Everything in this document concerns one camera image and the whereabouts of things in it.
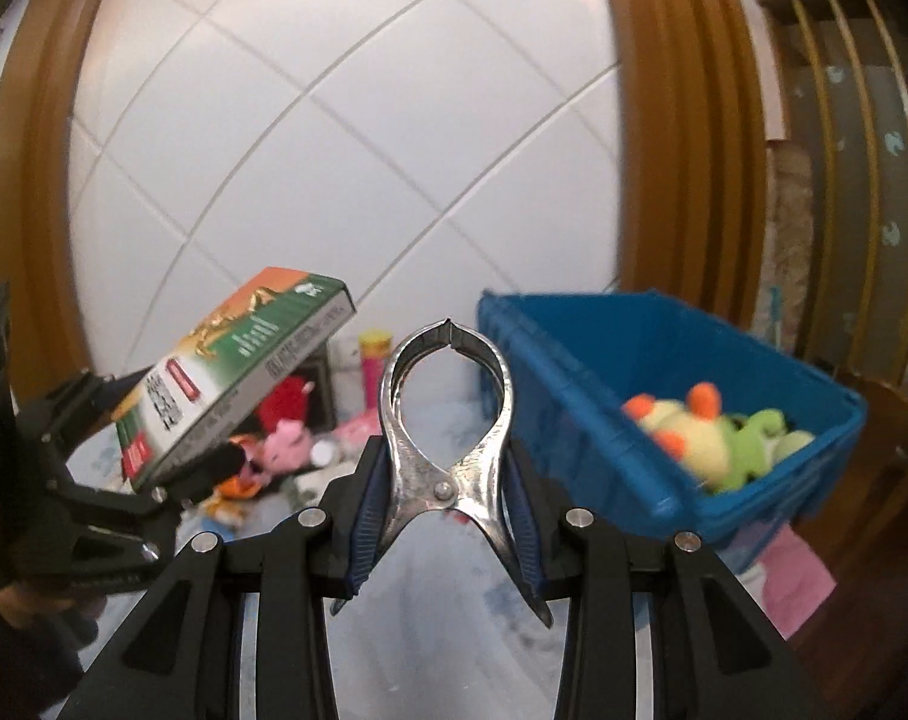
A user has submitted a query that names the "green orange medicine box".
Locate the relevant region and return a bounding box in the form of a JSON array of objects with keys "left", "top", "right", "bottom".
[{"left": 112, "top": 266, "right": 355, "bottom": 493}]

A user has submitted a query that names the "silver metal clamp tool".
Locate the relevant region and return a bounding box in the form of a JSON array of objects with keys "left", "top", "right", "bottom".
[{"left": 346, "top": 319, "right": 553, "bottom": 628}]

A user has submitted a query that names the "yellow orange plush toy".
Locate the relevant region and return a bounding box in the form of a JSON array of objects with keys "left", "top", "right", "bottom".
[{"left": 621, "top": 382, "right": 730, "bottom": 491}]

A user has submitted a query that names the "green frog plush toy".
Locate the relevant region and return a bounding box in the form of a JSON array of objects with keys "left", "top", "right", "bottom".
[{"left": 717, "top": 408, "right": 815, "bottom": 493}]

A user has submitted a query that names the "small beige doll yellow dress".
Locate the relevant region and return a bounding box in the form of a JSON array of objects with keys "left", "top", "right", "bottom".
[{"left": 198, "top": 494, "right": 252, "bottom": 541}]

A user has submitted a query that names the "pink pig plush orange dress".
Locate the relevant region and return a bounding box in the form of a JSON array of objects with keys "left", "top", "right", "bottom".
[{"left": 216, "top": 419, "right": 314, "bottom": 500}]

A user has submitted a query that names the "red plush toy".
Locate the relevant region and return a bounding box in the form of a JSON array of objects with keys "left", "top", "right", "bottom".
[{"left": 255, "top": 376, "right": 314, "bottom": 434}]

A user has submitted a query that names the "white round-cap bottle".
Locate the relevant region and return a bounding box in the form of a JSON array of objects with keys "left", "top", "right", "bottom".
[{"left": 309, "top": 439, "right": 340, "bottom": 468}]

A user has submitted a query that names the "pink cloth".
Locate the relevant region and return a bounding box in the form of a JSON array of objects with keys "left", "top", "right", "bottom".
[{"left": 748, "top": 525, "right": 836, "bottom": 640}]

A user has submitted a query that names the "black framed picture box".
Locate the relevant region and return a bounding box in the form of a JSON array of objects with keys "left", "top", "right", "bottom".
[{"left": 294, "top": 344, "right": 337, "bottom": 433}]

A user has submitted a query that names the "pink tissue pack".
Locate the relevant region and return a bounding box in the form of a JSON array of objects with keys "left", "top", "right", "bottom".
[{"left": 333, "top": 410, "right": 382, "bottom": 457}]

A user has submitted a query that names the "pink yellow snack can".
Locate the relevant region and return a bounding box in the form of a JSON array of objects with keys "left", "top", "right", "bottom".
[{"left": 358, "top": 330, "right": 394, "bottom": 411}]

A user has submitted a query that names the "blue plastic storage crate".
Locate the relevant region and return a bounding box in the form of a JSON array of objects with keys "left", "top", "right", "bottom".
[{"left": 477, "top": 293, "right": 867, "bottom": 572}]

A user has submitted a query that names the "wooden chair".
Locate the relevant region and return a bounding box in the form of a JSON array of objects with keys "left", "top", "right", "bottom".
[{"left": 794, "top": 369, "right": 908, "bottom": 582}]

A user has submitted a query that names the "white padded headboard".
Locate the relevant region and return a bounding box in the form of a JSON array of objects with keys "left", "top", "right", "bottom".
[{"left": 68, "top": 0, "right": 621, "bottom": 372}]

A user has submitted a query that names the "rolled patterned mat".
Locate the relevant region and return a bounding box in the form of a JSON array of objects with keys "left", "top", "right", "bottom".
[{"left": 769, "top": 140, "right": 815, "bottom": 355}]

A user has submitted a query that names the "brown wooden headboard frame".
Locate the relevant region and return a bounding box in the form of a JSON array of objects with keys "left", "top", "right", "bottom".
[{"left": 0, "top": 0, "right": 765, "bottom": 410}]

